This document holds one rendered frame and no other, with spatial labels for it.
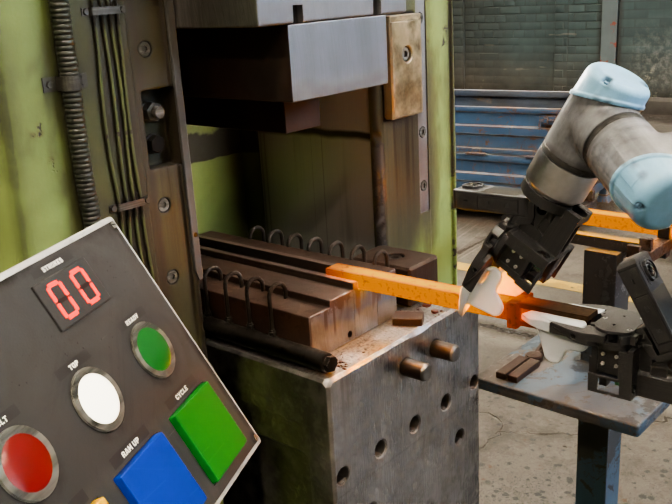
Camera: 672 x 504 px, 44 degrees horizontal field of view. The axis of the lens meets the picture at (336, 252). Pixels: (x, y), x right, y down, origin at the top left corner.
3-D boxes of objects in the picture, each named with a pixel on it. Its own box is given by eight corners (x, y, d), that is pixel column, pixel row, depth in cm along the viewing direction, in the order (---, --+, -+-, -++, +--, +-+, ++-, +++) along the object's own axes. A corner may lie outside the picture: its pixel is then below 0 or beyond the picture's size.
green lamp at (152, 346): (185, 365, 80) (180, 323, 79) (146, 383, 77) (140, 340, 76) (165, 357, 82) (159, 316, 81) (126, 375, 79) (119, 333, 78)
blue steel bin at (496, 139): (611, 200, 538) (617, 86, 516) (570, 232, 476) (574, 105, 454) (444, 184, 604) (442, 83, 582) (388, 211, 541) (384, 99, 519)
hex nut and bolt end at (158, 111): (174, 153, 110) (167, 99, 108) (156, 157, 108) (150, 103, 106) (161, 151, 111) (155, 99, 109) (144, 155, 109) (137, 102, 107)
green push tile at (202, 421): (249, 440, 84) (207, 379, 83) (219, 482, 77) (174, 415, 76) (235, 446, 85) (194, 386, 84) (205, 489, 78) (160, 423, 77)
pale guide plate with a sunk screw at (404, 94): (424, 112, 148) (421, 12, 143) (393, 120, 142) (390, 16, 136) (414, 112, 149) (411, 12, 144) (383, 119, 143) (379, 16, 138)
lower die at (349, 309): (397, 315, 130) (395, 263, 127) (311, 361, 116) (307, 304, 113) (214, 270, 156) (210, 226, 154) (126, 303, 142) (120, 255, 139)
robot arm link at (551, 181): (529, 146, 95) (562, 134, 101) (511, 179, 97) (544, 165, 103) (583, 184, 92) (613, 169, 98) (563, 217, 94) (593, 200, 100)
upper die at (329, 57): (388, 83, 119) (386, 14, 116) (293, 103, 105) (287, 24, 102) (194, 76, 146) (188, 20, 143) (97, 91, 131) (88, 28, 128)
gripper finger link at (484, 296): (477, 343, 106) (515, 288, 101) (443, 313, 108) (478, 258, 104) (489, 337, 108) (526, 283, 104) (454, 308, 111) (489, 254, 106)
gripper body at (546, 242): (524, 299, 101) (573, 222, 94) (470, 256, 104) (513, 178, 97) (553, 280, 106) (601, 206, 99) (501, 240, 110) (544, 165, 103)
